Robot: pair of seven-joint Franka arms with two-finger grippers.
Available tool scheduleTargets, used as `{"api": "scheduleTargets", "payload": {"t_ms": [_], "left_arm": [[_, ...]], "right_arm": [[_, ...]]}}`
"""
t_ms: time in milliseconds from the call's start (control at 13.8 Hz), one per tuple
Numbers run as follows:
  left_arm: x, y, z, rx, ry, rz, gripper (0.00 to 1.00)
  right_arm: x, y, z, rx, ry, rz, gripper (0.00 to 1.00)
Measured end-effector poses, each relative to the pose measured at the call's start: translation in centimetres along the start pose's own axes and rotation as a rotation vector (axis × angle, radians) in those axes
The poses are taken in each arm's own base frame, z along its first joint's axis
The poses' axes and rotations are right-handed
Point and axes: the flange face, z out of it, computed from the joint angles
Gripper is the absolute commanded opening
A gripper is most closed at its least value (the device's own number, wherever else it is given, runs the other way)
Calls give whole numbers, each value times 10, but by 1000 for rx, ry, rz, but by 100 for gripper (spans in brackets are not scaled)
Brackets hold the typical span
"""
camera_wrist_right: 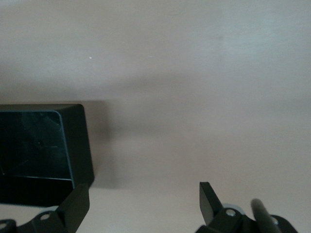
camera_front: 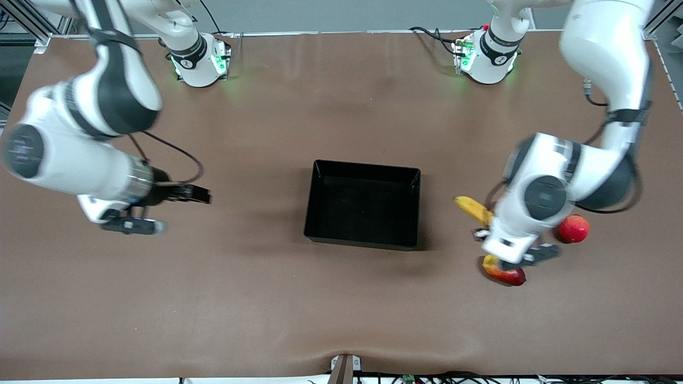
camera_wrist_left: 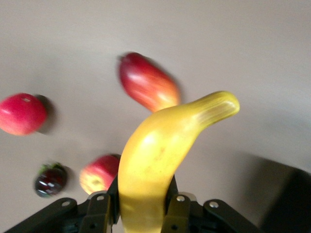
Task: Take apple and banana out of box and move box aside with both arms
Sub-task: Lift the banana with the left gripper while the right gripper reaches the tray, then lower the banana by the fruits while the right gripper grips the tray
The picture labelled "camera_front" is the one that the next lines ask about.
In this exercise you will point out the aluminium frame with struts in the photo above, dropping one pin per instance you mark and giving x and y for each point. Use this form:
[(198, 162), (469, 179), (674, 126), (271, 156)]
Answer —
[(21, 16)]

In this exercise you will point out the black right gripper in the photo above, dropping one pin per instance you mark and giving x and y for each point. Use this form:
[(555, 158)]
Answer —
[(161, 193)]

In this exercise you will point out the small green circuit board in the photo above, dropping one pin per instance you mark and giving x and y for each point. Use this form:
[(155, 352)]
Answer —
[(408, 379)]

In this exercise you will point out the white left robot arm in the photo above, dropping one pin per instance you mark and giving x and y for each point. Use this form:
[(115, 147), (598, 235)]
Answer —
[(603, 42)]

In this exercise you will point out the aluminium corner frame bracket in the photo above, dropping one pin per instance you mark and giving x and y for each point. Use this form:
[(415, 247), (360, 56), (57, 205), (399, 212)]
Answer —
[(661, 18)]

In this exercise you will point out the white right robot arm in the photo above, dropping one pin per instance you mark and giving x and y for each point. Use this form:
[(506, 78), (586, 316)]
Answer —
[(106, 90)]

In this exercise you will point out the yellow banana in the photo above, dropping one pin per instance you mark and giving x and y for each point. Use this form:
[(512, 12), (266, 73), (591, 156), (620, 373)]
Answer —
[(472, 208)]

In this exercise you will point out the black plastic box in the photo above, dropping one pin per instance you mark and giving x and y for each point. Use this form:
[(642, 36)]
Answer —
[(363, 208)]

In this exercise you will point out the brown table mat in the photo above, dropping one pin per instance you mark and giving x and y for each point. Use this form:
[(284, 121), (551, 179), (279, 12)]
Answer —
[(267, 309)]

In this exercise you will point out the large red peach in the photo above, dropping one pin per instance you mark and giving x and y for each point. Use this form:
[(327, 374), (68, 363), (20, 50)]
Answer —
[(576, 229)]

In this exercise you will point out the red yellow mango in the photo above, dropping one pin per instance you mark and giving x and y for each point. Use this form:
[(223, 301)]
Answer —
[(509, 276)]

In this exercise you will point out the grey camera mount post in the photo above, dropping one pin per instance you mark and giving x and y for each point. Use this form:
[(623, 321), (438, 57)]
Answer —
[(344, 370)]

